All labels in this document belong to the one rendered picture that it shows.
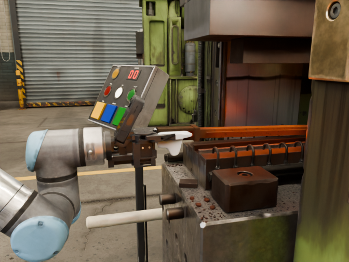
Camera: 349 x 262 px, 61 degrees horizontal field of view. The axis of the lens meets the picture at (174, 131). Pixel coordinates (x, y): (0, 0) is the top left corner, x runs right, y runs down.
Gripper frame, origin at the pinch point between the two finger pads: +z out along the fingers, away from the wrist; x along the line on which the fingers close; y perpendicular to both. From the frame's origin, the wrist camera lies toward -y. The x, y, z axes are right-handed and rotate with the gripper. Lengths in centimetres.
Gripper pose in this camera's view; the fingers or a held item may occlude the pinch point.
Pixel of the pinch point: (186, 131)
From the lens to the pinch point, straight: 75.3
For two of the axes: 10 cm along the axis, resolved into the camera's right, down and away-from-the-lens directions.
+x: 2.4, 2.2, -9.4
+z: 9.7, -0.7, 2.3
